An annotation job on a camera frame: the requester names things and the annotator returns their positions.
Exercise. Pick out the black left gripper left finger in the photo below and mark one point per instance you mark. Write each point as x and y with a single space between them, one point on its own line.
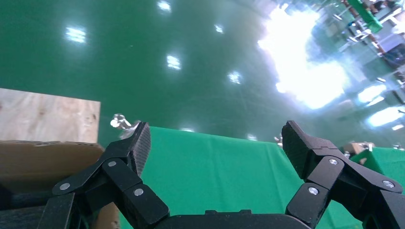
117 180

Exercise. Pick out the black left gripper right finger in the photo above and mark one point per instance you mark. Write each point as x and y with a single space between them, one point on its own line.
326 175

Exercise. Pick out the large open cardboard carton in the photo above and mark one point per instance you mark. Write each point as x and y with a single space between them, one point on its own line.
41 164

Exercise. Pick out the metal cloth clamp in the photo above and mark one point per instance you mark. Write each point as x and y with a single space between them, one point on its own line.
279 141
121 124

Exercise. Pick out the green table cloth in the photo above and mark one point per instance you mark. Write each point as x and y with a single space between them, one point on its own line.
215 170

